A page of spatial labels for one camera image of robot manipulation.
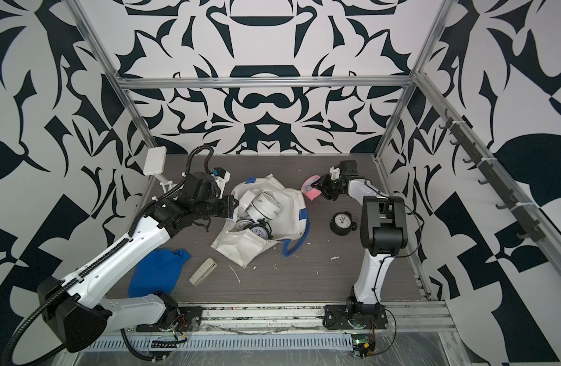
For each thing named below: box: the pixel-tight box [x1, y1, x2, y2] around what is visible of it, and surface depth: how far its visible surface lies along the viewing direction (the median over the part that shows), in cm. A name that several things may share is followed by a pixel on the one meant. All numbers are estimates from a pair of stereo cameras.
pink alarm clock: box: [301, 174, 322, 201], surface depth 101 cm
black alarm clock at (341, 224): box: [329, 211, 358, 237], surface depth 95 cm
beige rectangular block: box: [189, 256, 218, 287], surface depth 83 cm
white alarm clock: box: [250, 191, 282, 221], surface depth 90 cm
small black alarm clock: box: [245, 218, 273, 241], surface depth 87 cm
